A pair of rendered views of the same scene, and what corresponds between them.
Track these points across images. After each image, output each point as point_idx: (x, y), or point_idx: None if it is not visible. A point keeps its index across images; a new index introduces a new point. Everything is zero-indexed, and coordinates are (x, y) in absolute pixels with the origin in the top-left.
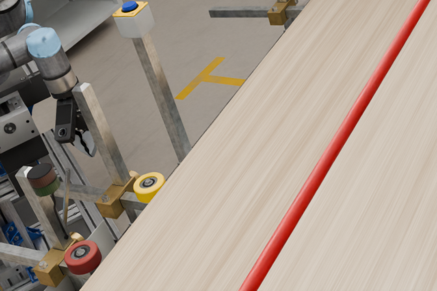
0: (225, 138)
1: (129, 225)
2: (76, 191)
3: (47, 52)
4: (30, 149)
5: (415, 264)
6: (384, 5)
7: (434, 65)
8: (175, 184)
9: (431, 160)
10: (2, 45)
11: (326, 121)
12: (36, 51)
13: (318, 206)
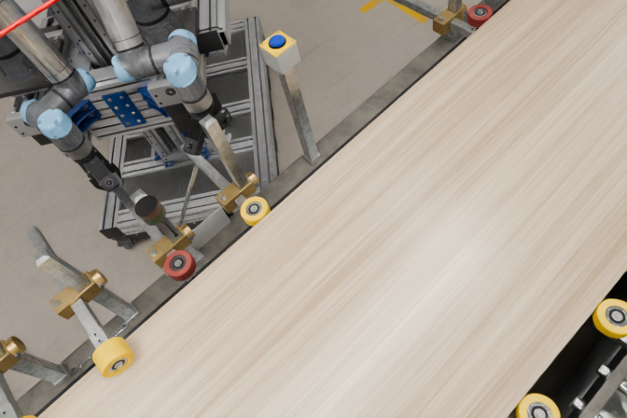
0: (332, 187)
1: None
2: (206, 173)
3: (180, 84)
4: None
5: None
6: (536, 76)
7: (547, 188)
8: (273, 221)
9: (491, 320)
10: (147, 53)
11: (422, 212)
12: (170, 79)
13: (372, 321)
